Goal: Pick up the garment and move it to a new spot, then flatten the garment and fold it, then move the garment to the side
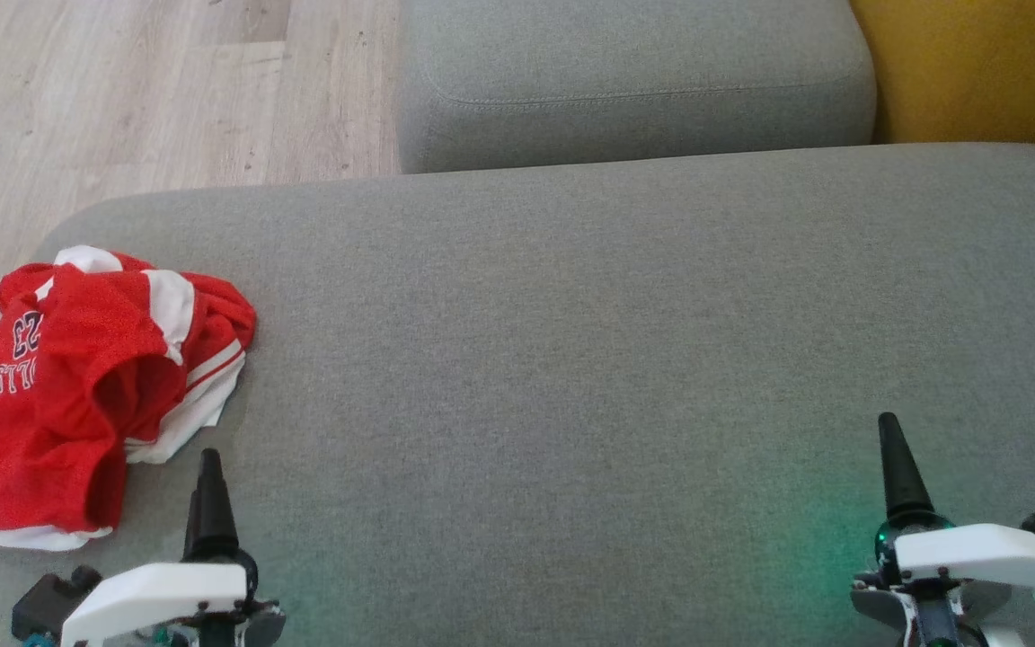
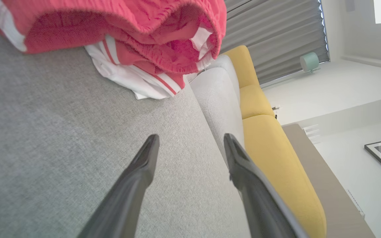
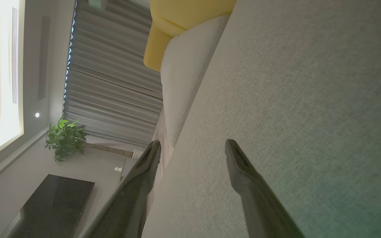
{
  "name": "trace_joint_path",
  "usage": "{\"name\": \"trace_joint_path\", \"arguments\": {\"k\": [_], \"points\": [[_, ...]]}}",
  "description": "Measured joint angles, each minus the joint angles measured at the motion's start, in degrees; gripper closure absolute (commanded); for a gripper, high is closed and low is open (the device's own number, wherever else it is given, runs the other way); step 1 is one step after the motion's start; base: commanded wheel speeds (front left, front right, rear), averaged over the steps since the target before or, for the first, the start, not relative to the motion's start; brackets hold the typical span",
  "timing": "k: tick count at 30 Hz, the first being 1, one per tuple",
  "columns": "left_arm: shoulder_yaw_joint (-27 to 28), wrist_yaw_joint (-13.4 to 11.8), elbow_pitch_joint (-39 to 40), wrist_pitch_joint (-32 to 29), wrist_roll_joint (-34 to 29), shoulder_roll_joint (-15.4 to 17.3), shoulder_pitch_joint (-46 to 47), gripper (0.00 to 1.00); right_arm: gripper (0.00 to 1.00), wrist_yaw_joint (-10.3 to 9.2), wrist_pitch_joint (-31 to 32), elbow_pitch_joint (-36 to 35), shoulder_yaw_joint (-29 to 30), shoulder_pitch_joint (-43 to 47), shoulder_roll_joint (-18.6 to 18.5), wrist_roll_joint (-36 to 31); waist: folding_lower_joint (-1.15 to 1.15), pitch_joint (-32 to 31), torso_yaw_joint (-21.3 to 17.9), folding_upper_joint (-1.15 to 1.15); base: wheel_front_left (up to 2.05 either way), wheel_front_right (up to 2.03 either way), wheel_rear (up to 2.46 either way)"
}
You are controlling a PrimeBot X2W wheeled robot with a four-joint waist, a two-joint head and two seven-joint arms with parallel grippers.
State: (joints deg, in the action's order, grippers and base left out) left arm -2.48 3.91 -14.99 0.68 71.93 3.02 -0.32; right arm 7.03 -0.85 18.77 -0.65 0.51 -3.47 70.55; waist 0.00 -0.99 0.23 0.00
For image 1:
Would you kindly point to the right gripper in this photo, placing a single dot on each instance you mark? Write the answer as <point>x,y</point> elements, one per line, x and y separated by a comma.
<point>985,557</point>

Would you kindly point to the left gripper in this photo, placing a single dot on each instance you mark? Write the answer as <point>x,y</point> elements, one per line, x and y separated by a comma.
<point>158,598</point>

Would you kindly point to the red white basketball jersey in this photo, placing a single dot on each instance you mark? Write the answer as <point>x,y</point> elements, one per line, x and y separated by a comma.
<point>59,431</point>

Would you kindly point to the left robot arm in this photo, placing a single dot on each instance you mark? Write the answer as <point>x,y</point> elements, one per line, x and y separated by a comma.
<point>268,624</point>

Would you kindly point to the large grey sofa seat cushion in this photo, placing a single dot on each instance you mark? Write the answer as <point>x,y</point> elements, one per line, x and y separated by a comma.
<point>571,359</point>

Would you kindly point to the mustard yellow cushion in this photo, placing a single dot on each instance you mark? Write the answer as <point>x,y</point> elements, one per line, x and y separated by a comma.
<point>985,63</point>

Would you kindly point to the small grey sofa cushion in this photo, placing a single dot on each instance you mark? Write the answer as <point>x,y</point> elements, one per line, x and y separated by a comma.
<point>625,72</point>

